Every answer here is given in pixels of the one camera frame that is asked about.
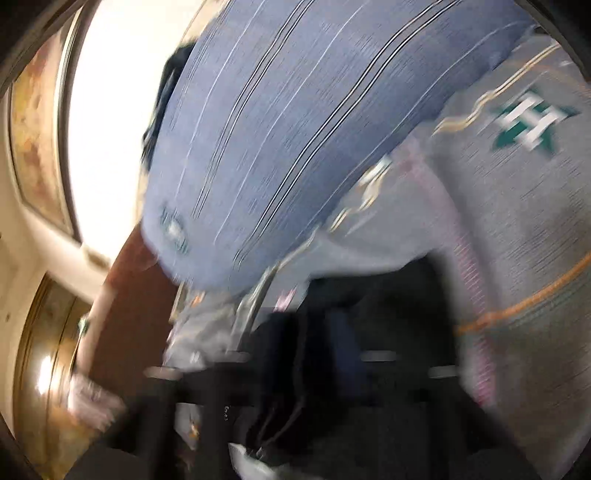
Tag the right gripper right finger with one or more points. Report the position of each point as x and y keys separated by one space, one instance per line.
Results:
x=406 y=414

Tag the dark folded clothing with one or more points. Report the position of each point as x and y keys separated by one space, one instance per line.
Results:
x=171 y=72

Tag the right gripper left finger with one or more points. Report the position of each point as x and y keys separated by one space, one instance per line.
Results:
x=176 y=428

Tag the gold framed picture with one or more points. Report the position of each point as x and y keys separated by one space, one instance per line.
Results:
x=33 y=121

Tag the grey patterned bed sheet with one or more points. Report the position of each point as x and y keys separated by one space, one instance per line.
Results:
x=499 y=189

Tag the black pants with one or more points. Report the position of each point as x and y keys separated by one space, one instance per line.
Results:
x=300 y=392

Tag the blue plaid pillow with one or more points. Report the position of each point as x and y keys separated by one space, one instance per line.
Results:
x=283 y=105

